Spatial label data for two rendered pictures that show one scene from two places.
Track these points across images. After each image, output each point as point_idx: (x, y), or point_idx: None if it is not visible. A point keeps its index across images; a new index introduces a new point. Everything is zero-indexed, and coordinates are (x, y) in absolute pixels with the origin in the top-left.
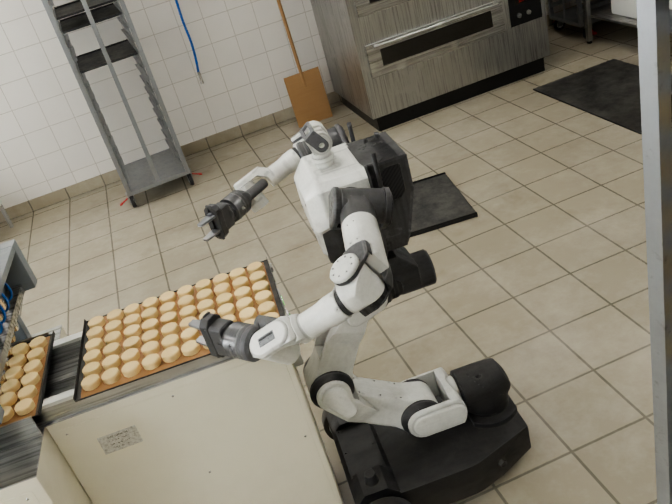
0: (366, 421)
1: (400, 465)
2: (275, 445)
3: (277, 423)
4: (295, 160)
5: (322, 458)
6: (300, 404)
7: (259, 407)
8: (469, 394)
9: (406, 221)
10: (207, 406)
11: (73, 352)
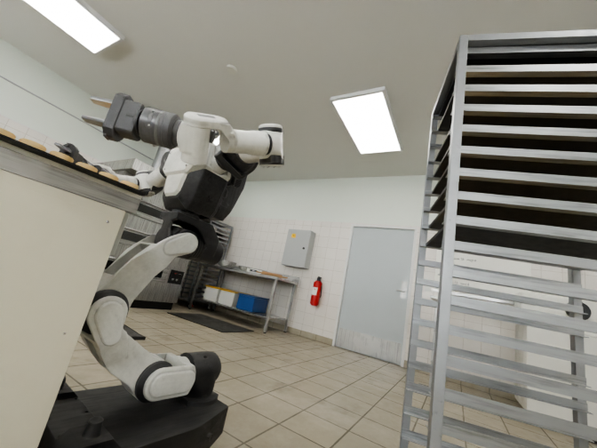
0: (108, 367)
1: (117, 430)
2: (18, 330)
3: (47, 298)
4: (134, 181)
5: (59, 378)
6: (91, 287)
7: (45, 264)
8: (198, 367)
9: (232, 203)
10: None
11: None
